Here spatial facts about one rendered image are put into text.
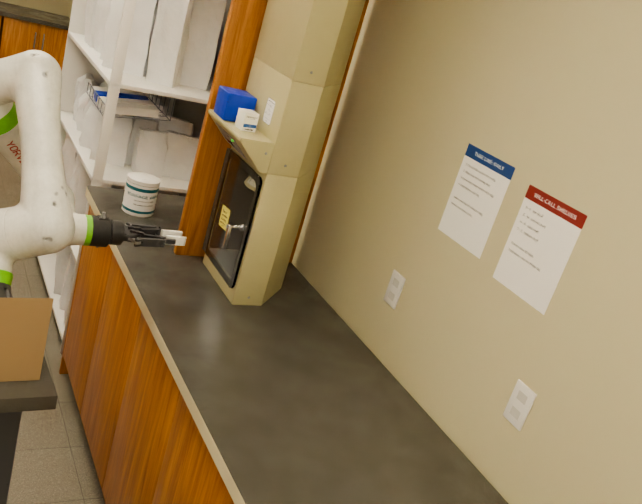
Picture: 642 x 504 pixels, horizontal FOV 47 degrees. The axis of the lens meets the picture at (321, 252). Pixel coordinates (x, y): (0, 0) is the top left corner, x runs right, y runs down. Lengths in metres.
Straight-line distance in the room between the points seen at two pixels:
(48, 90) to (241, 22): 0.82
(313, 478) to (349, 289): 0.98
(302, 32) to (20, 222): 0.98
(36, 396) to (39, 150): 0.59
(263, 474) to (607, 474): 0.79
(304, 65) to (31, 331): 1.08
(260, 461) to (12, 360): 0.63
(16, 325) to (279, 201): 0.94
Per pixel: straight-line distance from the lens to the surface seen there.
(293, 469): 1.82
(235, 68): 2.58
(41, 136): 1.93
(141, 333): 2.48
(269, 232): 2.40
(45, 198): 1.86
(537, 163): 2.00
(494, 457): 2.09
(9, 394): 1.88
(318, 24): 2.25
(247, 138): 2.26
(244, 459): 1.81
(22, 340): 1.86
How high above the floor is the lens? 2.02
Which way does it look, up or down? 20 degrees down
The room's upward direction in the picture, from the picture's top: 17 degrees clockwise
